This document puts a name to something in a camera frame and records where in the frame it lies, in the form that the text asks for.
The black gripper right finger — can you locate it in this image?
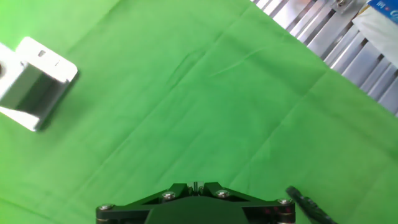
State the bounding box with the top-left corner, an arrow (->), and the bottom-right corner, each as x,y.
196,182 -> 296,224

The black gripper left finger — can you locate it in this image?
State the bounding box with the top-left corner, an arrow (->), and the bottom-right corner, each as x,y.
95,182 -> 197,224

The black pen rack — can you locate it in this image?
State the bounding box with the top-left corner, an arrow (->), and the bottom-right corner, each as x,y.
285,185 -> 338,224

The green cloth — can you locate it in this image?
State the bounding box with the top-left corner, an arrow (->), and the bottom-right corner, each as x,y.
0,0 -> 398,224

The silver digital scale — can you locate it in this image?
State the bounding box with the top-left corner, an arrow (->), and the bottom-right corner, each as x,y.
0,36 -> 79,132

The white red-button box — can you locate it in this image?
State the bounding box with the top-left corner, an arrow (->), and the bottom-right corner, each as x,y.
0,42 -> 68,121

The blue tissue pack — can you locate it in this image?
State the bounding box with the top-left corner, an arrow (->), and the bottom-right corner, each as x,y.
352,0 -> 398,60

